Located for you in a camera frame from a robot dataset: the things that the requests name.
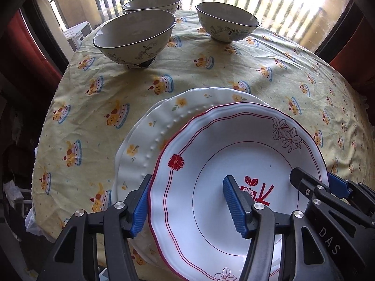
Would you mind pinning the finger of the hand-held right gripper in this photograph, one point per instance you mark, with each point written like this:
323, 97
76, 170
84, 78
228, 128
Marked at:
304, 181
337, 185

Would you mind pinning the grey floral ceramic bowl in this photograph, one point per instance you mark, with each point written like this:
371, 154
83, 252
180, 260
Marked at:
152, 4
134, 35
227, 20

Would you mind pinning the white plate with beaded rim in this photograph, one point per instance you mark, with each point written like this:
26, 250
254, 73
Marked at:
167, 137

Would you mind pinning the white plastic stool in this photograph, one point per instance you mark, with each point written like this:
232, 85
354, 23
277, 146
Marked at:
76, 32

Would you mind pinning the scalloped plate with dark rim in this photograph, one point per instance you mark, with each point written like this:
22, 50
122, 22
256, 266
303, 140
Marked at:
205, 152

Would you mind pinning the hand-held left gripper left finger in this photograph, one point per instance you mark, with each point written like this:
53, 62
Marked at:
140, 207

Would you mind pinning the white plate with yellow flowers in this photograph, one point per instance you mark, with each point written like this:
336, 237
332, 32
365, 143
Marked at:
137, 140

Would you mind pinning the white plastic bag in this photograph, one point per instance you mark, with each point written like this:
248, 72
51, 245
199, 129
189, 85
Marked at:
32, 222

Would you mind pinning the dark red curtain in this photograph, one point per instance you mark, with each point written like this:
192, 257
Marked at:
26, 44
360, 44

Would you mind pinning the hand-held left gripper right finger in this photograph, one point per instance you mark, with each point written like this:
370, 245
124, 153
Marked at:
234, 207

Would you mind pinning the yellow printed tablecloth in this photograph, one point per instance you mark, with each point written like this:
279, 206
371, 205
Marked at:
205, 73

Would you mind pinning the dark window frame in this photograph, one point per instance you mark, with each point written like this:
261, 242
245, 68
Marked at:
337, 35

